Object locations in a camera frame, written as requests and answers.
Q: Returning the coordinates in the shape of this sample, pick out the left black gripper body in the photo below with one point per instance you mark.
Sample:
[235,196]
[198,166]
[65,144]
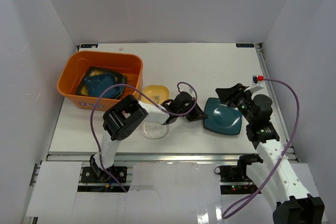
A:
[191,110]

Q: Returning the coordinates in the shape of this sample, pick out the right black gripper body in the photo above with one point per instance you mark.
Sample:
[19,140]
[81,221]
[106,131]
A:
[242,101]

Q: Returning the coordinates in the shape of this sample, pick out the teal square large plate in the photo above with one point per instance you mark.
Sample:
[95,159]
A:
[222,119]

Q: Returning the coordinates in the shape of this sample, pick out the black floral square plate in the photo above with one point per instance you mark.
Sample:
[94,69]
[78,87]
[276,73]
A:
[125,79]

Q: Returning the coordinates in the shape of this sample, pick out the teal scalloped round plate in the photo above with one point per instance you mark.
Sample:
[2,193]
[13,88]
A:
[119,92]

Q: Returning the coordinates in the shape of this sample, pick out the dark blue leaf plate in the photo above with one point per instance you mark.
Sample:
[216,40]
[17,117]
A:
[98,83]

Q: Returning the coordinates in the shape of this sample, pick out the amber black-rimmed square plate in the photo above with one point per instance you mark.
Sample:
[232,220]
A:
[82,90]

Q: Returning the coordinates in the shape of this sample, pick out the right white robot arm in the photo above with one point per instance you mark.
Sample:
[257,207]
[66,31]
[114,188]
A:
[269,167]

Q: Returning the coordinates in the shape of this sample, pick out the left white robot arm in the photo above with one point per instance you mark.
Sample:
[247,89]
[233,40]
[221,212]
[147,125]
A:
[121,120]

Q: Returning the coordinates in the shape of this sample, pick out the yellow square small plate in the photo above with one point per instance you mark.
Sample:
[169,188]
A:
[157,93]

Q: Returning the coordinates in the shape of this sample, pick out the clear glass round plate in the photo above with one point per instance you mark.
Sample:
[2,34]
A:
[152,130]

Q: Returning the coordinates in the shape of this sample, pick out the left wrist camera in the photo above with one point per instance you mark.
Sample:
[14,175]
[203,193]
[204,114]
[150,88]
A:
[188,89]

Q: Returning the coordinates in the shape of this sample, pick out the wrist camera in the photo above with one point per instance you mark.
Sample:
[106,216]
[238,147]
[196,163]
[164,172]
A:
[258,83]
[188,89]

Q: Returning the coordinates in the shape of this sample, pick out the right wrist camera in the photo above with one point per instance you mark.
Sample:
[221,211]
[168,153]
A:
[258,83]

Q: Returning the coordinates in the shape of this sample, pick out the aluminium table frame rail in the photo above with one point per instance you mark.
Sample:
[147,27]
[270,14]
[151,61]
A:
[174,65]

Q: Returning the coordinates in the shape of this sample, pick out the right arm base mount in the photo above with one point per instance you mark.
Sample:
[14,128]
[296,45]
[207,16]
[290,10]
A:
[234,179]

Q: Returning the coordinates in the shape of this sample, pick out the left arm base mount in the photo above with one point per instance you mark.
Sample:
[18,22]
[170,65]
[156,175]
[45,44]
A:
[105,183]

